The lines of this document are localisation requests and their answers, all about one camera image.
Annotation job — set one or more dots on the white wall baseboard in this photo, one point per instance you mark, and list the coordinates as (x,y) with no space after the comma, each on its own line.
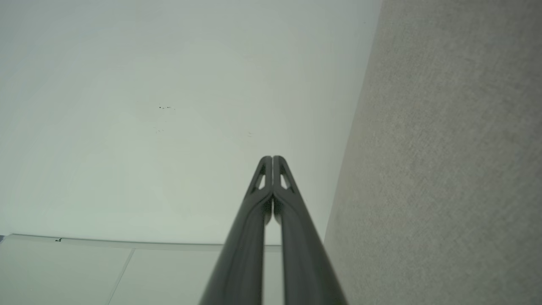
(127,243)

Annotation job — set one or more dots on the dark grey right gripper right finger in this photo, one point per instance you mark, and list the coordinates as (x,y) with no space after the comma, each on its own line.
(302,254)

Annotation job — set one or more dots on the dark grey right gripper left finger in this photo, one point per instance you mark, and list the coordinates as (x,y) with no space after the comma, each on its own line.
(245,245)

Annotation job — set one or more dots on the grey fabric sofa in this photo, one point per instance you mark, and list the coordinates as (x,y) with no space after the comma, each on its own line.
(444,169)

